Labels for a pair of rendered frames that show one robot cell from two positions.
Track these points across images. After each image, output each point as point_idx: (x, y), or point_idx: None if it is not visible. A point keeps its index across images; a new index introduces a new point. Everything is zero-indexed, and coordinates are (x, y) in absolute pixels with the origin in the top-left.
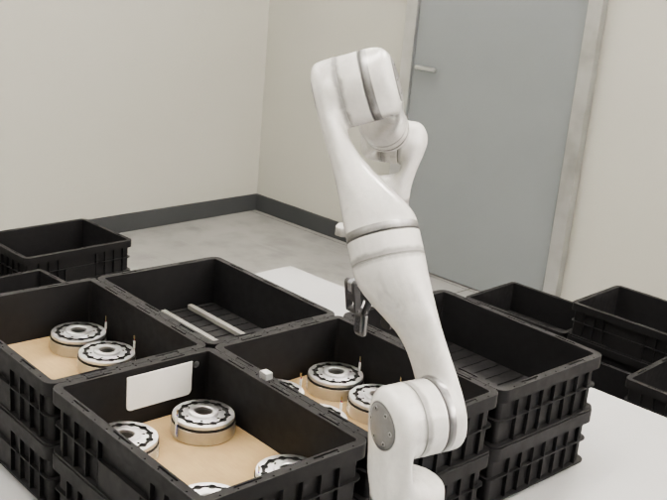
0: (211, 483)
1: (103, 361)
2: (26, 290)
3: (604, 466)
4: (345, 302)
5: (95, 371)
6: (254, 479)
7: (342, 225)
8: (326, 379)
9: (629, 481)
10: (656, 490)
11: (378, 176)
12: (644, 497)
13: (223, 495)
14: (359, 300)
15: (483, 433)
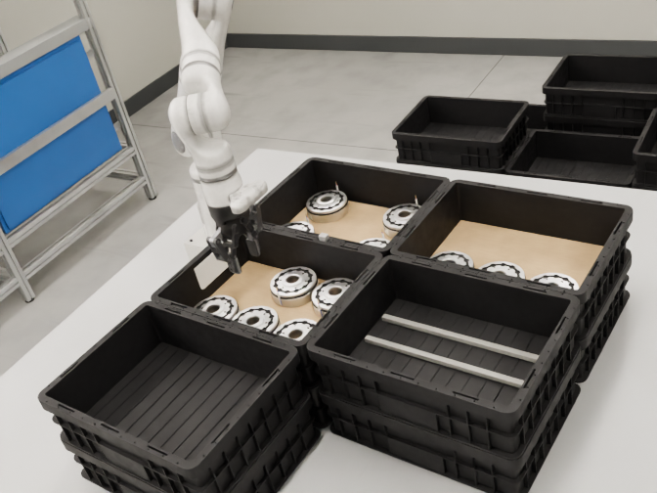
0: (331, 209)
1: (487, 264)
2: (605, 248)
3: (60, 485)
4: (261, 222)
5: (438, 198)
6: (291, 175)
7: (258, 180)
8: (301, 323)
9: (44, 472)
10: (24, 470)
11: (219, 143)
12: (40, 455)
13: (301, 163)
14: (248, 218)
15: None
